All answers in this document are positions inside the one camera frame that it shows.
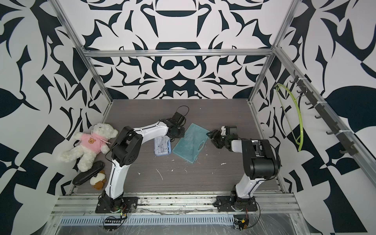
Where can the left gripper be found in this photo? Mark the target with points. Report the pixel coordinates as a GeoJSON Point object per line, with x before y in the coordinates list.
{"type": "Point", "coordinates": [182, 132]}

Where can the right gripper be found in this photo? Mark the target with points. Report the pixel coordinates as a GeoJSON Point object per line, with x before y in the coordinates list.
{"type": "Point", "coordinates": [214, 136]}

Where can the blue geometry set case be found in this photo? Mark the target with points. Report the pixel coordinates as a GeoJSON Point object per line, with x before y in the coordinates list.
{"type": "Point", "coordinates": [162, 146]}

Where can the teal ruler set case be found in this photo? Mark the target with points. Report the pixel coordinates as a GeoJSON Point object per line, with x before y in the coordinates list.
{"type": "Point", "coordinates": [189, 147]}

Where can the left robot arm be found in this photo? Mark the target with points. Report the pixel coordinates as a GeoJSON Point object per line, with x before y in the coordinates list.
{"type": "Point", "coordinates": [126, 149]}

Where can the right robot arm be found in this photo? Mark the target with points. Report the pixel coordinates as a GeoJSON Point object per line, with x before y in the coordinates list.
{"type": "Point", "coordinates": [259, 161]}

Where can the white teddy bear pink shirt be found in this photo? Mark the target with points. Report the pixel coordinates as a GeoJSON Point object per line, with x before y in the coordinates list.
{"type": "Point", "coordinates": [90, 145]}

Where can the small brown white plush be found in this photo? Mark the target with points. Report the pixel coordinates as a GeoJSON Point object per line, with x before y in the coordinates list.
{"type": "Point", "coordinates": [98, 181]}

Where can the black yellow connector right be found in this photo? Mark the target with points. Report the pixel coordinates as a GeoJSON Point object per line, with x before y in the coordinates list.
{"type": "Point", "coordinates": [241, 223]}

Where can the black glasses case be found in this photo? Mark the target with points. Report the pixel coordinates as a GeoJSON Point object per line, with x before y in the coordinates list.
{"type": "Point", "coordinates": [83, 177]}

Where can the black hook rack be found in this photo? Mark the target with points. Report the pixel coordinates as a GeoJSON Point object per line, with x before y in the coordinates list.
{"type": "Point", "coordinates": [327, 114]}

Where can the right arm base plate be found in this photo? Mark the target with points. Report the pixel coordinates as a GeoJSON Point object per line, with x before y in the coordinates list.
{"type": "Point", "coordinates": [234, 204]}

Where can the green tube on wall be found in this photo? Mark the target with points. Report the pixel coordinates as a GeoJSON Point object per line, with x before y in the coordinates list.
{"type": "Point", "coordinates": [300, 139]}

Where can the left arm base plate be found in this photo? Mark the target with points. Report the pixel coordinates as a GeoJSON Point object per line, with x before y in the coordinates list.
{"type": "Point", "coordinates": [126, 205]}

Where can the aluminium frame rail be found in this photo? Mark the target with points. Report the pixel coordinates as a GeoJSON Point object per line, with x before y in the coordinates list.
{"type": "Point", "coordinates": [179, 203]}

